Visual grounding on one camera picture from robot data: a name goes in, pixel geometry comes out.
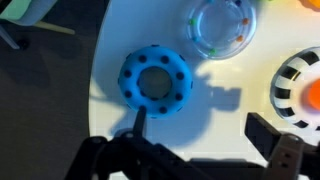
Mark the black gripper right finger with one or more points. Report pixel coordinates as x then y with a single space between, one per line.
286 156

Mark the pale chair with wooden legs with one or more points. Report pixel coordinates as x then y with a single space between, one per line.
30 11

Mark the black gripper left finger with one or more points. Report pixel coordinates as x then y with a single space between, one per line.
133 156

